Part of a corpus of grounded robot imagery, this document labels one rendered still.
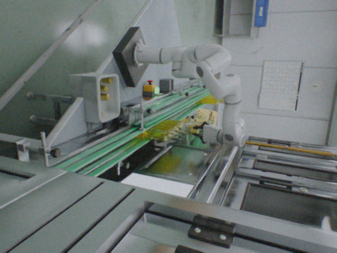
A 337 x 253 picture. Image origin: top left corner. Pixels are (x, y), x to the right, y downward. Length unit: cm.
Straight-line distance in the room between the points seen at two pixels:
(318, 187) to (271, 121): 598
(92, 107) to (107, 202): 92
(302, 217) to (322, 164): 60
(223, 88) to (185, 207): 85
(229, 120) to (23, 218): 105
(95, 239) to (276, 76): 696
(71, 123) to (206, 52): 71
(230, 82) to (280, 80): 599
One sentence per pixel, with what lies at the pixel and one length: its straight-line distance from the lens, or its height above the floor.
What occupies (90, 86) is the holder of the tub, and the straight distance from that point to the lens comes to 133.
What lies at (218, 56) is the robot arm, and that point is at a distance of 130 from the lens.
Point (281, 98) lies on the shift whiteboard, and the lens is 728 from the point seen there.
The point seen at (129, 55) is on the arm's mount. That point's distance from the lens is 158.
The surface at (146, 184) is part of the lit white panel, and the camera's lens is 125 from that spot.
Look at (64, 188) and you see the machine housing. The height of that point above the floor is 129.
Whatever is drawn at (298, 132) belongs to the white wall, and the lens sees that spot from 748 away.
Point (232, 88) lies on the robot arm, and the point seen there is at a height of 141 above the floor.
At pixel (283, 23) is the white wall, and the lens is 723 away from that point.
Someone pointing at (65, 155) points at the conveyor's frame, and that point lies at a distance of 113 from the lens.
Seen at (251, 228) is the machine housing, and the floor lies 160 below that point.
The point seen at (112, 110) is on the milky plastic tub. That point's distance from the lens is 147.
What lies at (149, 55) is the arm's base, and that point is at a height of 90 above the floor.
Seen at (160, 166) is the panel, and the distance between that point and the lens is 143.
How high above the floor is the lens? 162
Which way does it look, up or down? 22 degrees down
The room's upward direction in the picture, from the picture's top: 97 degrees clockwise
